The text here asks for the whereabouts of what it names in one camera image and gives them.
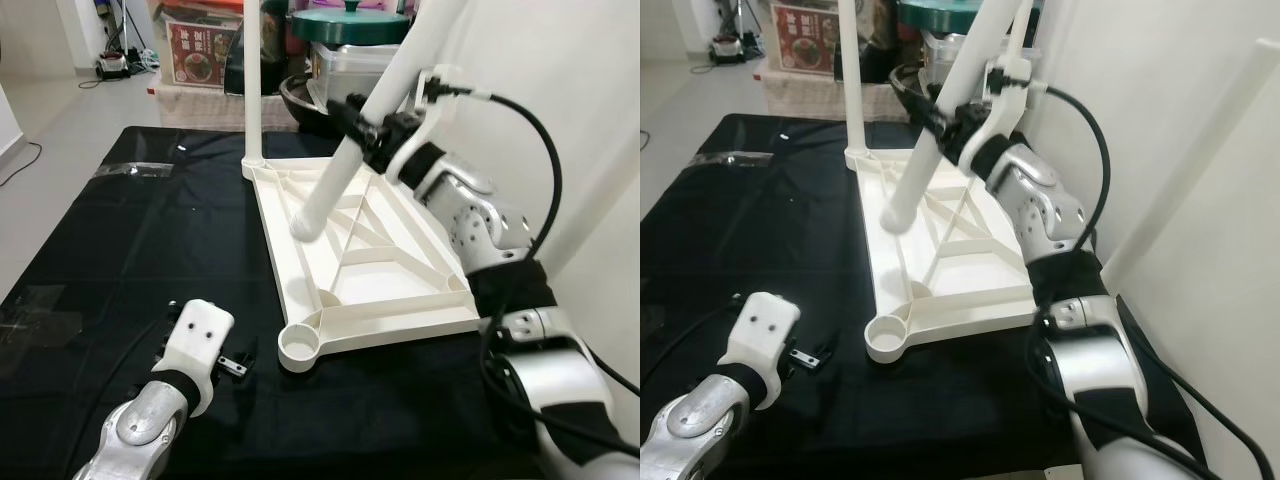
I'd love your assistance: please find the black bag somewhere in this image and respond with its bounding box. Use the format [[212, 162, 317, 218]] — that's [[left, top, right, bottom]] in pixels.
[[865, 0, 901, 83], [222, 10, 291, 96]]

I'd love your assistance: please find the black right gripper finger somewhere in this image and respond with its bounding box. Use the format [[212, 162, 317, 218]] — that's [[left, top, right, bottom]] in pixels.
[[908, 92, 951, 136], [325, 95, 379, 141]]

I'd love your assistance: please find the green pot lid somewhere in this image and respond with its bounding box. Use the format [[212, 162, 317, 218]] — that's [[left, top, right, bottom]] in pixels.
[[290, 2, 411, 43], [898, 0, 986, 31]]

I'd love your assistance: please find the black wok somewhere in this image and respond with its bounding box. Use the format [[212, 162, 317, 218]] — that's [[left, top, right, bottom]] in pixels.
[[280, 75, 351, 136], [890, 65, 946, 116]]

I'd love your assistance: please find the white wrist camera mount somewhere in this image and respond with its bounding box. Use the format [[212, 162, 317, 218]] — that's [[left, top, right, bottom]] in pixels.
[[160, 298, 236, 416], [960, 58, 1046, 171], [385, 65, 466, 186], [718, 292, 801, 411]]

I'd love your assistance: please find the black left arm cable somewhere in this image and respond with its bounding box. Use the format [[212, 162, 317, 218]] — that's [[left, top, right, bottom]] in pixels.
[[60, 310, 176, 471]]

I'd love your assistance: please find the crumpled clear tape patch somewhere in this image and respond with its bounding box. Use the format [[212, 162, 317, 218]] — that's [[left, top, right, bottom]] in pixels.
[[0, 285, 86, 376]]

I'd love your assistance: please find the clear plastic storage box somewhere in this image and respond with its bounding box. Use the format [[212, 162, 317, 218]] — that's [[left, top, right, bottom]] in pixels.
[[920, 32, 991, 86], [310, 42, 401, 101]]

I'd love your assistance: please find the clear tape strip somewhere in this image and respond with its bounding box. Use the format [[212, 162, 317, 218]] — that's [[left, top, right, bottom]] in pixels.
[[95, 160, 176, 179], [695, 150, 776, 169]]

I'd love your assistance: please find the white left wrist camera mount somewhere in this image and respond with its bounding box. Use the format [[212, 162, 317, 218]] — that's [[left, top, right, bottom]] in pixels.
[[160, 298, 236, 416], [718, 292, 801, 411]]

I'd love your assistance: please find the white plastic table top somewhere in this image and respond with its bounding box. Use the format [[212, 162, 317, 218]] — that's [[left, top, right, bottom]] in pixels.
[[243, 155, 486, 374], [845, 148, 1046, 363]]

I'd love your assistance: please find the black tablecloth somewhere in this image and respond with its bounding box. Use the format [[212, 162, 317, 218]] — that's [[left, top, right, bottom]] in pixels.
[[0, 125, 641, 480], [640, 112, 1211, 476]]

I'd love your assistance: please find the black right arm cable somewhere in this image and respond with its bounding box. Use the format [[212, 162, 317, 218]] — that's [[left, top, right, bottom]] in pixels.
[[1040, 85, 1280, 480], [440, 85, 641, 461]]

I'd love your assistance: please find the thin black floor cable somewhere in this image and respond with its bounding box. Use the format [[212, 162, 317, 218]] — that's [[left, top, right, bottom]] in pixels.
[[0, 140, 43, 189]]

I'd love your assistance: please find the red printed carton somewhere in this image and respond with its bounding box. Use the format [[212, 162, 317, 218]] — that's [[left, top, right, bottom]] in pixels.
[[168, 22, 241, 89], [772, 8, 841, 76]]

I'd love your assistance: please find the floor power strip with cables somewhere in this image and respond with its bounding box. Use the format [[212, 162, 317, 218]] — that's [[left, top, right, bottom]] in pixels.
[[692, 35, 771, 73], [80, 45, 161, 86]]

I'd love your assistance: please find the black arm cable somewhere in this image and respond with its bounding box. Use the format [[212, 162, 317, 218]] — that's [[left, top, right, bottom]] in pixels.
[[440, 85, 641, 461], [60, 310, 176, 471], [1040, 85, 1280, 480]]

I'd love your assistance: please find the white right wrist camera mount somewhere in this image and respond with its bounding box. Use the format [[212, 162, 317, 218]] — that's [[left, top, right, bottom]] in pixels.
[[960, 58, 1046, 171], [385, 65, 466, 186]]

